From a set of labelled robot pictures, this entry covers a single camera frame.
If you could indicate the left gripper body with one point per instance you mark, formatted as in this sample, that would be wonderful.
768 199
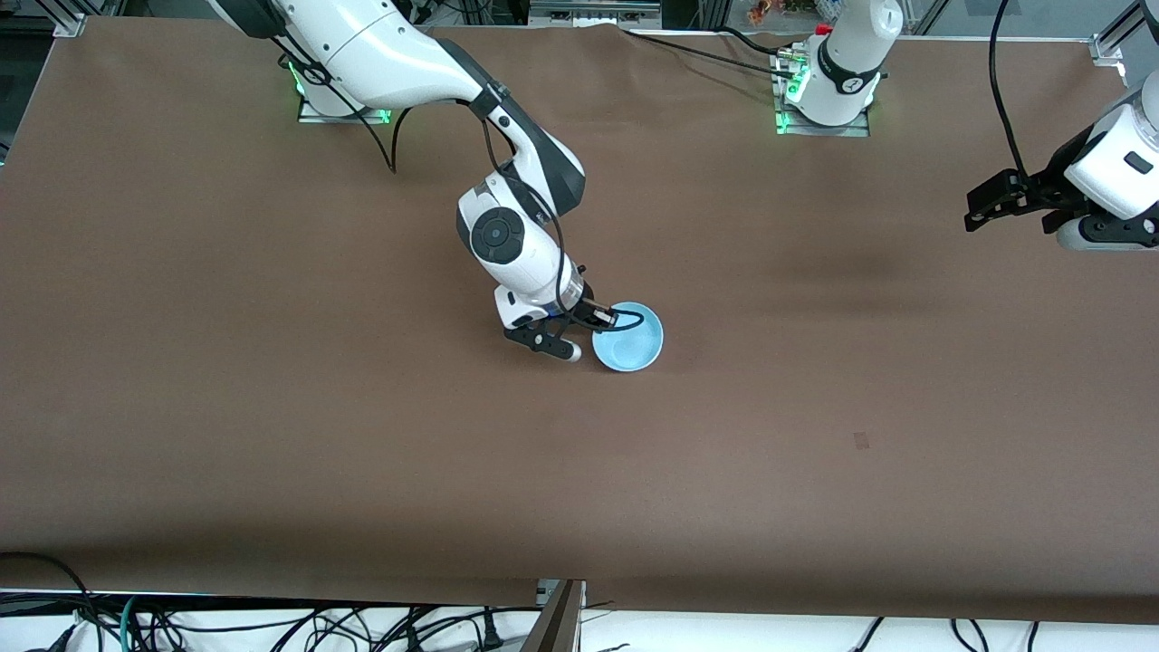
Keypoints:
1048 185

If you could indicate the blue bowl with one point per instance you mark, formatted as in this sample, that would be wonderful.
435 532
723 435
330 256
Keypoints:
634 349

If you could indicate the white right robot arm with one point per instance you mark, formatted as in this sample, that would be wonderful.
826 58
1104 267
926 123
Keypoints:
389 54

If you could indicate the brown table cover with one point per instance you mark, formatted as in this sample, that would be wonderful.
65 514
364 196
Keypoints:
724 498

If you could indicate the grey metal bar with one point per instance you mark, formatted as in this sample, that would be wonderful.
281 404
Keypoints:
589 14

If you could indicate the orange object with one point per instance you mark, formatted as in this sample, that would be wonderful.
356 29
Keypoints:
763 11

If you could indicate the aluminium profile beam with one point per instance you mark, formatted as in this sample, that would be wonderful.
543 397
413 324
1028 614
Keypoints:
557 625

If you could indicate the aluminium frame profile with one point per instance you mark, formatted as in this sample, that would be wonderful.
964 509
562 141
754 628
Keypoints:
1118 32
71 25

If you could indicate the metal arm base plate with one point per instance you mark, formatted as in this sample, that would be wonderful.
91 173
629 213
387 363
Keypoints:
860 129
312 116

